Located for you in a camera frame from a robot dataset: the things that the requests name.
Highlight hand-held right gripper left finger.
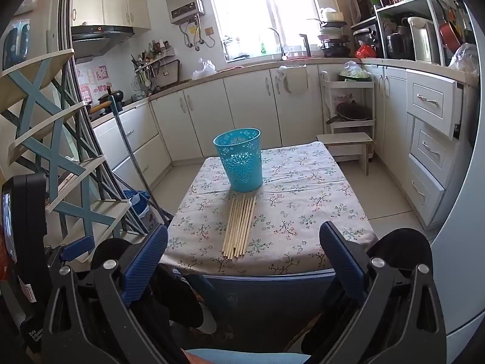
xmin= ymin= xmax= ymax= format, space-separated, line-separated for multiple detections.
xmin=42 ymin=224 xmax=179 ymax=364

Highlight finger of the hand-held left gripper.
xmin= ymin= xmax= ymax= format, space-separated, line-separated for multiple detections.
xmin=47 ymin=236 xmax=95 ymax=271

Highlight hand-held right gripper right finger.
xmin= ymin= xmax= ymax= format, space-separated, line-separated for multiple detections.
xmin=319 ymin=221 xmax=448 ymax=364

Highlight bunch of wooden chopsticks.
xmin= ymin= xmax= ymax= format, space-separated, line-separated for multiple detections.
xmin=222 ymin=194 xmax=258 ymax=260

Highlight teal perforated plastic basket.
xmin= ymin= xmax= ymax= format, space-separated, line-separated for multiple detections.
xmin=212 ymin=128 xmax=263 ymax=193

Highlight blue patterned bag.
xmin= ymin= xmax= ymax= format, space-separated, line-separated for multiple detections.
xmin=123 ymin=190 xmax=152 ymax=217

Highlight floral tablecloth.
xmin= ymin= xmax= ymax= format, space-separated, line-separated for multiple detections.
xmin=159 ymin=141 xmax=380 ymax=277

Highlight white appliance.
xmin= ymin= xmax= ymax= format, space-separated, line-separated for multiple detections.
xmin=428 ymin=95 xmax=485 ymax=364

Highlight wooden step stool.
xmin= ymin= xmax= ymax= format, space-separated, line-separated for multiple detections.
xmin=316 ymin=133 xmax=374 ymax=176

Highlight cream folding shelf rack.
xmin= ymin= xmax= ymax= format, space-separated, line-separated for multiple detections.
xmin=0 ymin=47 xmax=133 ymax=251

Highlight black cooking pot on stove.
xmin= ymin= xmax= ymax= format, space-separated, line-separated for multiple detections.
xmin=98 ymin=87 xmax=125 ymax=109

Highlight white trolley rack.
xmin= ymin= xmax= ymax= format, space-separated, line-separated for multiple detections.
xmin=320 ymin=70 xmax=376 ymax=152

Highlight white drawer cabinet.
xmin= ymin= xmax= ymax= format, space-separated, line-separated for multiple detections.
xmin=405 ymin=66 xmax=470 ymax=232

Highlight white base cabinets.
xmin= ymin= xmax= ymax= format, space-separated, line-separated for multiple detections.
xmin=91 ymin=61 xmax=410 ymax=194

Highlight white hanging bag holder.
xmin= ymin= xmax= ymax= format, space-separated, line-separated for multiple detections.
xmin=275 ymin=64 xmax=307 ymax=95

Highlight bag of green vegetables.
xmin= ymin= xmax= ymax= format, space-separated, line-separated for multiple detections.
xmin=338 ymin=61 xmax=372 ymax=82

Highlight range hood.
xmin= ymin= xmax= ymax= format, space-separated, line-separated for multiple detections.
xmin=70 ymin=25 xmax=135 ymax=63

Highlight white plastic bag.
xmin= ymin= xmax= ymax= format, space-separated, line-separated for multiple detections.
xmin=192 ymin=59 xmax=216 ymax=80

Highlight dish rack with dishes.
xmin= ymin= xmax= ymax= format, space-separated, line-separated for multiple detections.
xmin=317 ymin=8 xmax=351 ymax=57

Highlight chrome sink faucet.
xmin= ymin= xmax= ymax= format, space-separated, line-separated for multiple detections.
xmin=265 ymin=27 xmax=289 ymax=61

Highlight white electric water boiler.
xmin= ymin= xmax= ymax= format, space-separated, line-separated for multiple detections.
xmin=407 ymin=16 xmax=440 ymax=63

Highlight clear plastic bag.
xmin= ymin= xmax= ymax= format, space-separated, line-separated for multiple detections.
xmin=449 ymin=43 xmax=480 ymax=74

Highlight red pan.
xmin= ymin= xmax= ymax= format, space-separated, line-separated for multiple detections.
xmin=440 ymin=21 xmax=463 ymax=54

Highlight microwave oven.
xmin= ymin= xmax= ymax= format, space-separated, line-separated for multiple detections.
xmin=350 ymin=0 xmax=376 ymax=27

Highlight white countertop shelf unit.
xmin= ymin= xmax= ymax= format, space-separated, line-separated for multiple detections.
xmin=375 ymin=0 xmax=448 ymax=65

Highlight kitchen window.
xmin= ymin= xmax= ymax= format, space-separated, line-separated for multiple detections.
xmin=205 ymin=0 xmax=342 ymax=61

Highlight pink wall decals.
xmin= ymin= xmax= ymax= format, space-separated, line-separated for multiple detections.
xmin=76 ymin=64 xmax=114 ymax=103

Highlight black wok with handle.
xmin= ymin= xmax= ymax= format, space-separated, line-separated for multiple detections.
xmin=326 ymin=100 xmax=373 ymax=124

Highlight wall utensil rack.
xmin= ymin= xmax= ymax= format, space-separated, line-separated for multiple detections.
xmin=131 ymin=47 xmax=175 ymax=95

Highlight white wall cabinets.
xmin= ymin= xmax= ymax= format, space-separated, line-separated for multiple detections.
xmin=70 ymin=0 xmax=152 ymax=33

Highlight wall water heater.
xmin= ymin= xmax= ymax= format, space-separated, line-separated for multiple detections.
xmin=164 ymin=0 xmax=205 ymax=25

